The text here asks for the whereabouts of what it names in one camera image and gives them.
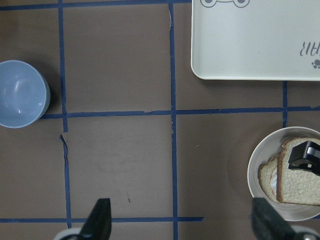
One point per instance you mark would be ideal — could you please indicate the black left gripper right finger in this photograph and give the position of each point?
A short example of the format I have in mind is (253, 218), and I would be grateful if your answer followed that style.
(267, 223)

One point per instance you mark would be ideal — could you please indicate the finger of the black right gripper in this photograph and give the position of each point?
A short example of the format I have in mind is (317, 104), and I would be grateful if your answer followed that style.
(305, 157)

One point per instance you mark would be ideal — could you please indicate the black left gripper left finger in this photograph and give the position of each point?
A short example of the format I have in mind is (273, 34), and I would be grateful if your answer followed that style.
(98, 224)

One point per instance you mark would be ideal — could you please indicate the bread slice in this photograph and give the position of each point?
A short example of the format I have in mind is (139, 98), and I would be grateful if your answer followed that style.
(264, 177)
(296, 186)

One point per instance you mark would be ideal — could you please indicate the white round plate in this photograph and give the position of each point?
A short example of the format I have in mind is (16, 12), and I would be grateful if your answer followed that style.
(268, 148)

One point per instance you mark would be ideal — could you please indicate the bread slice on plate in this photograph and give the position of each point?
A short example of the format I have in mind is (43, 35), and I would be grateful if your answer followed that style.
(264, 177)

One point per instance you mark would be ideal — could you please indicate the fake fried egg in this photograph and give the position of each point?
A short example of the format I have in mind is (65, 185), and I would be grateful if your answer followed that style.
(273, 181)

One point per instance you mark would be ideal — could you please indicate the brown paper table cover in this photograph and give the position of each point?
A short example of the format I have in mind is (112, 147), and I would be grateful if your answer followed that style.
(128, 120)

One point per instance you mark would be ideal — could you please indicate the cream bear tray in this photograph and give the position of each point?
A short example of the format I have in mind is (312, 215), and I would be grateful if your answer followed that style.
(255, 40)

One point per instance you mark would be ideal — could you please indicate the blue bowl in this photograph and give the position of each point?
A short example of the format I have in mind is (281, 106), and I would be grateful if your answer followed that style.
(24, 94)

